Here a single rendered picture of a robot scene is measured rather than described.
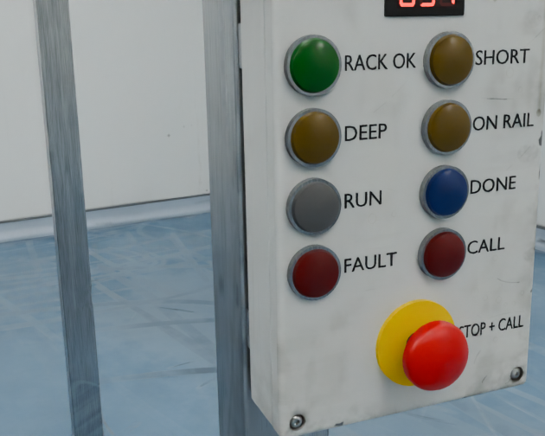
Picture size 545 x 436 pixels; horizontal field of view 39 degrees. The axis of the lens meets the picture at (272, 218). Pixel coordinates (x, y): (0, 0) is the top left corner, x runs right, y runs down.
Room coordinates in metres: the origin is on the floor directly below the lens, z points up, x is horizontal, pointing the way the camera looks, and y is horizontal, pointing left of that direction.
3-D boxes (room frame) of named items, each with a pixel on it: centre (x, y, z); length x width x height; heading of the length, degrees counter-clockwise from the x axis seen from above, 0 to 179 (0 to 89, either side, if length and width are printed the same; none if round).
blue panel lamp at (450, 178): (0.42, -0.10, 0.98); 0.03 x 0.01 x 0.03; 112
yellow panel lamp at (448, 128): (0.42, -0.10, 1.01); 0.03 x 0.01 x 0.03; 112
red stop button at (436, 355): (0.41, -0.08, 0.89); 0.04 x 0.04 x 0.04; 22
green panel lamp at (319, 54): (0.39, -0.02, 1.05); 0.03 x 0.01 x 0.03; 112
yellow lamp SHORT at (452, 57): (0.42, -0.10, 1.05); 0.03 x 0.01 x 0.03; 112
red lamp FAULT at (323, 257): (0.39, -0.02, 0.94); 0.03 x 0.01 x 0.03; 112
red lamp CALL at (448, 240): (0.42, -0.10, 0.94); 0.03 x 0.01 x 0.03; 112
